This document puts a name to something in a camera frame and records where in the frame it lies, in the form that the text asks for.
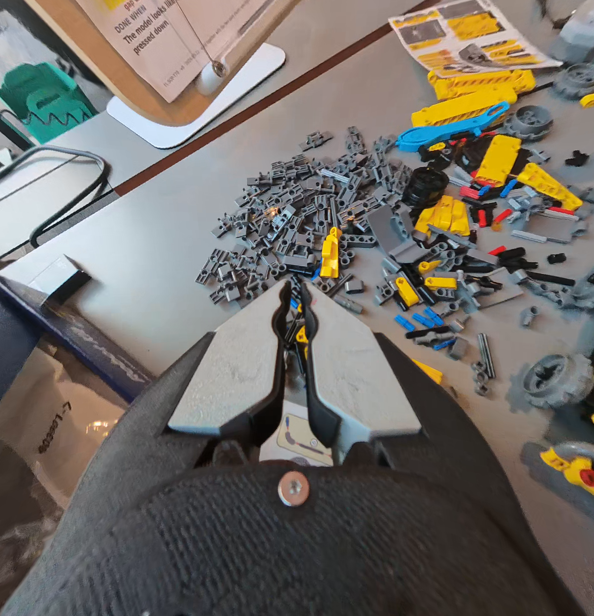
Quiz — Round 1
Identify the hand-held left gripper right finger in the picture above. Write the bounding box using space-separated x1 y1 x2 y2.
301 281 423 449

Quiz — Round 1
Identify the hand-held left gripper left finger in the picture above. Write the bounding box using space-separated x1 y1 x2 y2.
168 280 291 446

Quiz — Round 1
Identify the yellow toy vehicle model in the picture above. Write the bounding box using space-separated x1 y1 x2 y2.
521 262 594 503

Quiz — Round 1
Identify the grey desk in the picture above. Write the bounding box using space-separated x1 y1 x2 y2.
0 0 594 602

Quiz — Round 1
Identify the instruction booklet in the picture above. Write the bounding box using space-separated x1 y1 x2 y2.
260 399 336 466

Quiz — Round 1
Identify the pile of mixed coloured pieces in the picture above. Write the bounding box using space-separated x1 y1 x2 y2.
374 130 591 398

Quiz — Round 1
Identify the grey curved panel piece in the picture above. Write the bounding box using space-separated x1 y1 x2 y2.
367 204 425 263

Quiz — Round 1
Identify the dark blue kit box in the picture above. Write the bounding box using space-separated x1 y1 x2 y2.
0 272 156 616

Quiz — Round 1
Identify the small black box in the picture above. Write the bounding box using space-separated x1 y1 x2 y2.
27 254 92 307

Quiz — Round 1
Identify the clear plastic bag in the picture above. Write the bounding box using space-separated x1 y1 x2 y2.
0 337 130 578

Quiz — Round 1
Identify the pile of grey track links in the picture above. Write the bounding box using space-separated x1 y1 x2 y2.
196 127 413 304

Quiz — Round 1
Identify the black wheel rim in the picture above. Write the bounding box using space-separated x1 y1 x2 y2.
403 167 450 208

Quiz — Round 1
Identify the blue brick separator tool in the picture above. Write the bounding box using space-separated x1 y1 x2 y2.
396 100 511 153

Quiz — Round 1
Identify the yellow rectangular panel piece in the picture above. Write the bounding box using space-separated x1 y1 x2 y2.
472 134 523 186

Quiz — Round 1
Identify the dark grey sprocket wheel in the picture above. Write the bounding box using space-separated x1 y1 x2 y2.
552 62 594 100
504 104 554 141

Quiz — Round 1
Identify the wooden instruction board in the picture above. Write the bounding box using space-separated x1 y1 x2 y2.
25 0 307 127

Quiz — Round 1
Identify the yellow sticker sheet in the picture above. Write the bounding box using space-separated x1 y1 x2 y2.
388 0 563 78

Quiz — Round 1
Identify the grey battery box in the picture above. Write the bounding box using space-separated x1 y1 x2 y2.
549 0 594 66

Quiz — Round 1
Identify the black cable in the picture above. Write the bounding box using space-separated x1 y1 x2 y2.
0 144 113 249

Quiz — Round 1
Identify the yellow stacked beam frame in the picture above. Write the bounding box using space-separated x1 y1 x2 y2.
411 69 538 129

